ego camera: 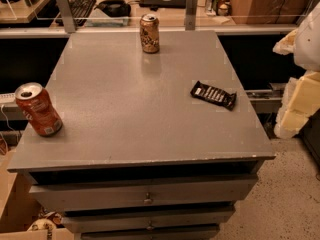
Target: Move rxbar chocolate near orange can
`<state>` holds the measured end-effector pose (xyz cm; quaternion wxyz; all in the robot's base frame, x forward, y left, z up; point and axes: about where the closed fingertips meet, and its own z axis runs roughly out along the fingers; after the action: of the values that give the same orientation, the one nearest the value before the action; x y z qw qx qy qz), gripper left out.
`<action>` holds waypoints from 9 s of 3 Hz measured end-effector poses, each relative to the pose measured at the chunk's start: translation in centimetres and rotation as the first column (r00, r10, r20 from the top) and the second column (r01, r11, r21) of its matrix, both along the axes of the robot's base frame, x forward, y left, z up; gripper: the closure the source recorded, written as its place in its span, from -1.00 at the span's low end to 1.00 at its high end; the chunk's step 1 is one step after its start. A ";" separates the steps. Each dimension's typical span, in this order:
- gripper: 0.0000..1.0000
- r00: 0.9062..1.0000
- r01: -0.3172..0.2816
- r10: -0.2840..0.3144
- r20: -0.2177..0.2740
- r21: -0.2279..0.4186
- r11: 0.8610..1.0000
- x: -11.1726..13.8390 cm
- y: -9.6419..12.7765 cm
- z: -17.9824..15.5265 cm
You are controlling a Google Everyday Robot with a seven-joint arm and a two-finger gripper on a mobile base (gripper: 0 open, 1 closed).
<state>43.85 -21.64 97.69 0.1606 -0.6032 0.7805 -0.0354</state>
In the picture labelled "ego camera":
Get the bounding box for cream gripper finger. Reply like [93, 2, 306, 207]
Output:
[274, 71, 320, 139]

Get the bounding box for black rxbar chocolate wrapper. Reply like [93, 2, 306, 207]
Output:
[190, 81, 237, 111]

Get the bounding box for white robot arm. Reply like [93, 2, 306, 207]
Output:
[273, 3, 320, 139]

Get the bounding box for gold brown soda can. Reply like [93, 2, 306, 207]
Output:
[140, 14, 160, 53]

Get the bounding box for orange soda can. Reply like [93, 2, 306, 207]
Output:
[15, 82, 63, 137]

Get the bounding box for bottles on back desk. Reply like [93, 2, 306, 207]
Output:
[205, 0, 232, 16]

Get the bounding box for bottom grey drawer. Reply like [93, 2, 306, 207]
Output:
[81, 224, 219, 240]

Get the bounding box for grey drawer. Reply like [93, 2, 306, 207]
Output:
[30, 174, 258, 212]
[81, 224, 219, 240]
[62, 206, 235, 233]

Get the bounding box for grey drawer cabinet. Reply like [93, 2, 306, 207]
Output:
[7, 29, 277, 240]

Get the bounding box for black laptop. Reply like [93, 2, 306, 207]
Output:
[139, 0, 186, 9]

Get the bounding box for black headphones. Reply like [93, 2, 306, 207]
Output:
[96, 0, 131, 17]

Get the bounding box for black keyboard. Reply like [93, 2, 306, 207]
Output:
[55, 0, 97, 26]

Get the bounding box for middle grey drawer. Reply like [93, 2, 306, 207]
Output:
[62, 206, 235, 233]

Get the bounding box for top grey drawer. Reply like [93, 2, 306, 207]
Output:
[30, 174, 258, 212]

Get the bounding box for cardboard box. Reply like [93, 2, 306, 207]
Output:
[0, 150, 75, 240]

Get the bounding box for grey metal side rail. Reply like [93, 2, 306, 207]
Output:
[246, 83, 285, 114]

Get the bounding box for right grey metal post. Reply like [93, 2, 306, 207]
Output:
[185, 0, 198, 30]

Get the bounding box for grey metal post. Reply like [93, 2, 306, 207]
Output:
[185, 0, 198, 30]
[56, 0, 76, 33]

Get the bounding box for left grey metal post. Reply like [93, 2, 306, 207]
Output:
[56, 0, 76, 33]

